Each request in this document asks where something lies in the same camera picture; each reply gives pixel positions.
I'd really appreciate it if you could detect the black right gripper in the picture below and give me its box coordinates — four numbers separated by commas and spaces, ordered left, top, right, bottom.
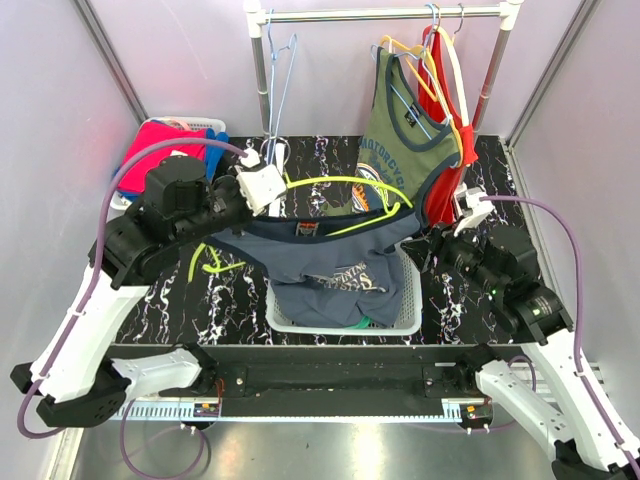
399, 214, 506, 296

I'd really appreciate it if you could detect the lime green hanger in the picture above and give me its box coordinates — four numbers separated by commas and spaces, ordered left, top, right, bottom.
187, 175, 415, 284

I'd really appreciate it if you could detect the navy blue tank top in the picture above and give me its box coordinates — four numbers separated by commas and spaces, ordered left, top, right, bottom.
206, 207, 421, 329

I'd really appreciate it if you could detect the olive green tank top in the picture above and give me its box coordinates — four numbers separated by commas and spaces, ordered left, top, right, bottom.
319, 46, 461, 218

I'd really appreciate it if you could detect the light blue wire hanger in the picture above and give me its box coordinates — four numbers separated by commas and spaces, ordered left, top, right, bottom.
264, 18, 298, 165

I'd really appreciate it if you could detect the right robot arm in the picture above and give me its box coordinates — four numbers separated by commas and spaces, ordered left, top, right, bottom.
401, 225, 639, 479

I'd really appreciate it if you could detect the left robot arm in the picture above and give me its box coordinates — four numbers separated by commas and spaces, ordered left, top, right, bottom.
10, 156, 287, 439

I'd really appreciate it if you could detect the red tank top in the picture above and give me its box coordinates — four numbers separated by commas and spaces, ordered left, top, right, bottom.
419, 26, 477, 225

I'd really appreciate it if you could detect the yellow plastic hanger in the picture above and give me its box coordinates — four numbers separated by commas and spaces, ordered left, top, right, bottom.
380, 35, 464, 168

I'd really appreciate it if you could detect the white hanger under red top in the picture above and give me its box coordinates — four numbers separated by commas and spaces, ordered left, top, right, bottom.
433, 5, 471, 128

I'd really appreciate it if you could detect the white plastic mesh basket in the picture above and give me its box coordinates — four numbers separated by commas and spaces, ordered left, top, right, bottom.
265, 245, 423, 337

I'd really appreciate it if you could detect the small white basket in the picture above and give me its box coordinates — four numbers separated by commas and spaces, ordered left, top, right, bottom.
110, 116, 226, 211

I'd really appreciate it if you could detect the folded clothes stack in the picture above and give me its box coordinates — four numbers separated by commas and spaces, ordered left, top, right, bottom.
117, 120, 229, 201

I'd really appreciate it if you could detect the metal clothes rack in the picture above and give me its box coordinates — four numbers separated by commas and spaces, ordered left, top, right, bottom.
241, 0, 524, 218

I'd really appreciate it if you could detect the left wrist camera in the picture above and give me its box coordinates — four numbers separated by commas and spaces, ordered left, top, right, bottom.
236, 143, 287, 218

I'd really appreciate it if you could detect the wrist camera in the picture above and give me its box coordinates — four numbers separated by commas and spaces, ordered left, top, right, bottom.
236, 143, 287, 218
453, 183, 495, 237

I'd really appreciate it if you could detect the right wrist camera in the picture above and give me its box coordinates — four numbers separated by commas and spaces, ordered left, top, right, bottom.
453, 183, 495, 237

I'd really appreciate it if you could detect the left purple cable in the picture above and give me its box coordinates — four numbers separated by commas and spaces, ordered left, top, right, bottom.
17, 137, 261, 477

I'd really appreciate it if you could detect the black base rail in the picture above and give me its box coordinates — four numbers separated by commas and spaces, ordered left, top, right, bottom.
104, 342, 521, 419

